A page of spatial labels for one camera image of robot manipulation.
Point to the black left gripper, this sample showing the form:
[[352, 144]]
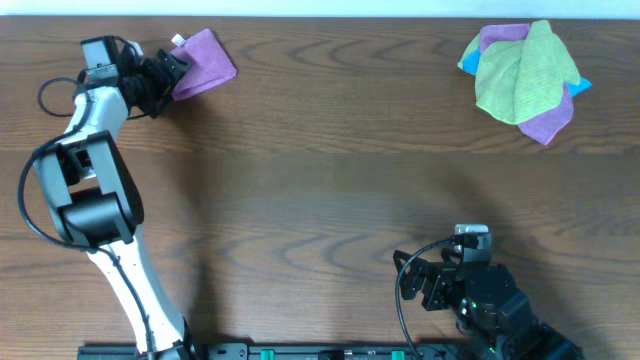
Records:
[[163, 76]]

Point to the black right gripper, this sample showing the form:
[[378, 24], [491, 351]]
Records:
[[440, 280]]

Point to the purple microfiber cloth with tag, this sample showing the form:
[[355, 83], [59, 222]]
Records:
[[211, 65]]

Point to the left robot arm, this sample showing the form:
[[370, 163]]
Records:
[[94, 203]]

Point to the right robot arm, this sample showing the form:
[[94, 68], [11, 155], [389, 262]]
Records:
[[519, 335]]

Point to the blue microfiber cloth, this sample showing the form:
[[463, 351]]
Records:
[[469, 65]]

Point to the green microfiber cloth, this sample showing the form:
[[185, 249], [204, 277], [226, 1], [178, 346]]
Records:
[[525, 75]]

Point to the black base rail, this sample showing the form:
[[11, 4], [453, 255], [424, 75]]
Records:
[[242, 351]]

